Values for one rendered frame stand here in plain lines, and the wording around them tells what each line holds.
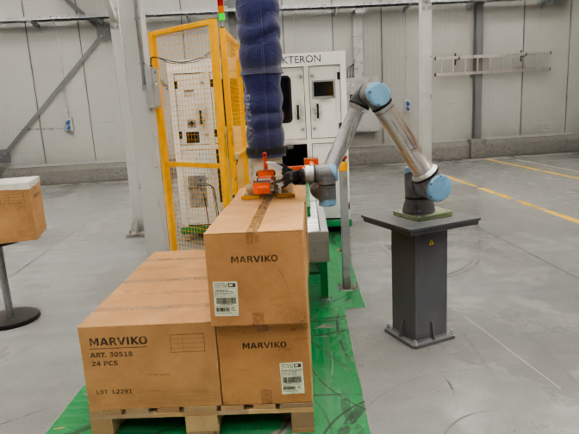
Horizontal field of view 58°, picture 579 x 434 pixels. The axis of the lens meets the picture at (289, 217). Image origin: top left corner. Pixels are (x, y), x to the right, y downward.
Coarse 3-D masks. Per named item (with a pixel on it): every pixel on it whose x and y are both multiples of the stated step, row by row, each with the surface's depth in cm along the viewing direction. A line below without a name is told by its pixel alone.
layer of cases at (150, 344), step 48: (144, 288) 271; (192, 288) 267; (96, 336) 227; (144, 336) 226; (192, 336) 225; (240, 336) 225; (288, 336) 224; (96, 384) 231; (144, 384) 231; (192, 384) 230; (240, 384) 230; (288, 384) 229
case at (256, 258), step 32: (224, 224) 225; (256, 224) 222; (288, 224) 218; (224, 256) 211; (256, 256) 211; (288, 256) 210; (224, 288) 214; (256, 288) 214; (288, 288) 213; (224, 320) 217; (256, 320) 216; (288, 320) 216
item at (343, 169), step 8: (344, 168) 391; (344, 176) 393; (344, 184) 394; (344, 192) 395; (344, 200) 397; (344, 208) 398; (344, 216) 399; (344, 224) 400; (344, 232) 402; (344, 240) 403; (344, 248) 404; (344, 256) 406; (344, 264) 407; (344, 272) 408; (344, 280) 410; (344, 288) 411
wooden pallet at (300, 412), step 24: (312, 384) 246; (144, 408) 233; (168, 408) 233; (192, 408) 232; (216, 408) 233; (240, 408) 232; (264, 408) 232; (288, 408) 231; (312, 408) 231; (96, 432) 236; (192, 432) 235; (216, 432) 235
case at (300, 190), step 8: (240, 192) 309; (272, 192) 302; (296, 192) 298; (304, 192) 296; (232, 200) 284; (240, 200) 283; (248, 200) 281; (256, 200) 280; (264, 200) 279; (272, 200) 277; (280, 200) 276; (288, 200) 275; (296, 200) 273; (304, 200) 272
